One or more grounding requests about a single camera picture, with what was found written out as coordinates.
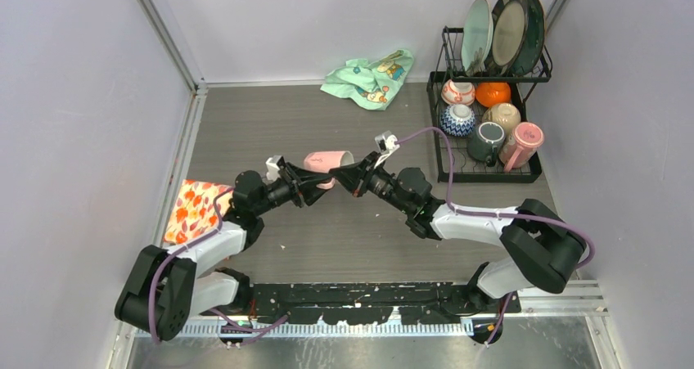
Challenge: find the orange coral pattern bowl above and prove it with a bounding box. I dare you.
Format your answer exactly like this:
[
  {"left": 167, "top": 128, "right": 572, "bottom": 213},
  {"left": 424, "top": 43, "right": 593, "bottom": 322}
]
[{"left": 441, "top": 79, "right": 475, "bottom": 106}]

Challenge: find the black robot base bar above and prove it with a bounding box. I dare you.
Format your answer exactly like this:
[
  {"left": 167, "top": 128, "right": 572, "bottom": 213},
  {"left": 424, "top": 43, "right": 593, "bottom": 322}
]
[{"left": 217, "top": 281, "right": 503, "bottom": 326}]

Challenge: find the mint green flower plate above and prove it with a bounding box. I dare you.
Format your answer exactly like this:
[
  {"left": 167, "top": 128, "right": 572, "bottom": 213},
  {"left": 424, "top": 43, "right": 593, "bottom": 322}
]
[{"left": 461, "top": 0, "right": 493, "bottom": 76}]

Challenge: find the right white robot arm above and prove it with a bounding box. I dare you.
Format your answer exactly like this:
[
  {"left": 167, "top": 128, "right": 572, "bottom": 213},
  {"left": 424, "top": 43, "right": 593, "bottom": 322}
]
[{"left": 330, "top": 152, "right": 588, "bottom": 313}]

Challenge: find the pink glass mug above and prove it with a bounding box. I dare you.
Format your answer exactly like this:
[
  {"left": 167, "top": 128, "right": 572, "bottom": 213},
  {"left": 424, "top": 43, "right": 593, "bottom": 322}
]
[{"left": 498, "top": 122, "right": 545, "bottom": 173}]

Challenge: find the mint green cartoon cloth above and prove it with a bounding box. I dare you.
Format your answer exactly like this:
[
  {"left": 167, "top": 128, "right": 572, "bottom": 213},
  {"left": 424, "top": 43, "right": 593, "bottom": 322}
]
[{"left": 320, "top": 49, "right": 414, "bottom": 110}]

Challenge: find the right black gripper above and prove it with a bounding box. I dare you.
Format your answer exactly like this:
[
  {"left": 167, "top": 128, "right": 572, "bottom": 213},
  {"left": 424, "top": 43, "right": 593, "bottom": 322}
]
[{"left": 331, "top": 151, "right": 412, "bottom": 214}]

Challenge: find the black rimmed cream plate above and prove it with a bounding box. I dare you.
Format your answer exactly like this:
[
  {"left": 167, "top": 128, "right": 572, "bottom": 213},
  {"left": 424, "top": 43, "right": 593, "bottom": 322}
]
[{"left": 485, "top": 0, "right": 528, "bottom": 76}]

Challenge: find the pale pink mug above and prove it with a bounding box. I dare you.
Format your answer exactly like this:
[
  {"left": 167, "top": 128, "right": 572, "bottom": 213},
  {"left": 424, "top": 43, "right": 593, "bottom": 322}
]
[{"left": 303, "top": 151, "right": 354, "bottom": 173}]

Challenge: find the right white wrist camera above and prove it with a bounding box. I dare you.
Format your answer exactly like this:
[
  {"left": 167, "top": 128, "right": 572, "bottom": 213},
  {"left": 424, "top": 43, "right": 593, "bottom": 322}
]
[{"left": 374, "top": 131, "right": 400, "bottom": 168}]

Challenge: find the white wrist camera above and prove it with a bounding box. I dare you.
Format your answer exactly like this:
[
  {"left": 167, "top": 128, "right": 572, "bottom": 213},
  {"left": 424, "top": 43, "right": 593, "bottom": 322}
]
[
  {"left": 374, "top": 131, "right": 400, "bottom": 168},
  {"left": 265, "top": 155, "right": 285, "bottom": 182}
]

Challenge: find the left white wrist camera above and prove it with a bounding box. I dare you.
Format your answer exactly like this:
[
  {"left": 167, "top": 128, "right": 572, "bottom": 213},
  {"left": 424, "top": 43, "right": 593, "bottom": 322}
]
[{"left": 265, "top": 155, "right": 285, "bottom": 182}]

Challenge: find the black wire dish rack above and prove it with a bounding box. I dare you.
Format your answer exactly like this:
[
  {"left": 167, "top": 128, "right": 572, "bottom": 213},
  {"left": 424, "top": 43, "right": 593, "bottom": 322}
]
[{"left": 426, "top": 26, "right": 554, "bottom": 184}]

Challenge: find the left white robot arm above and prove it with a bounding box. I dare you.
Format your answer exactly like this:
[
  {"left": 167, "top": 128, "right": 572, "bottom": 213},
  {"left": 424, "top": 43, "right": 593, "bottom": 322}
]
[{"left": 114, "top": 156, "right": 333, "bottom": 342}]

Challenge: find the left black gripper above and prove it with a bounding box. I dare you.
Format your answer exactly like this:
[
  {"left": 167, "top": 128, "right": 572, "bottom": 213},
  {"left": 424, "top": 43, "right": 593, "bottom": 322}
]
[{"left": 254, "top": 163, "right": 334, "bottom": 216}]

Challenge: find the white ceramic bowl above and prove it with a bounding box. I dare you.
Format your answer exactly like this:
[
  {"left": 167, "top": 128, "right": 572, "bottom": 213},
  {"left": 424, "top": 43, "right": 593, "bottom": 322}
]
[{"left": 482, "top": 102, "right": 522, "bottom": 136}]

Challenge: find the dark green mug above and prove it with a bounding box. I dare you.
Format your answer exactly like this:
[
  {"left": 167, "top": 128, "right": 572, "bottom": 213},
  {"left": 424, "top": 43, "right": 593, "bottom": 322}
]
[{"left": 467, "top": 122, "right": 506, "bottom": 167}]

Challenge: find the dark blue floral plate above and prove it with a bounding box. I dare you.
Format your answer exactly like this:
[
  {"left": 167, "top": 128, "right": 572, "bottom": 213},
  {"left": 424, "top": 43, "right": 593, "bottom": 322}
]
[{"left": 511, "top": 0, "right": 546, "bottom": 76}]

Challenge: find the white bowl orange outside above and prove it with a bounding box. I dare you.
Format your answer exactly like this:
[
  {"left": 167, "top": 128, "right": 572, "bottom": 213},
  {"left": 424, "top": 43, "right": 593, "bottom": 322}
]
[{"left": 475, "top": 82, "right": 511, "bottom": 108}]

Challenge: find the orange floral cloth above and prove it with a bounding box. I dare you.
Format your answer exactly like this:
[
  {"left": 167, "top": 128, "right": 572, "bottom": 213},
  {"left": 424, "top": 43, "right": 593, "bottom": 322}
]
[{"left": 163, "top": 179, "right": 232, "bottom": 245}]

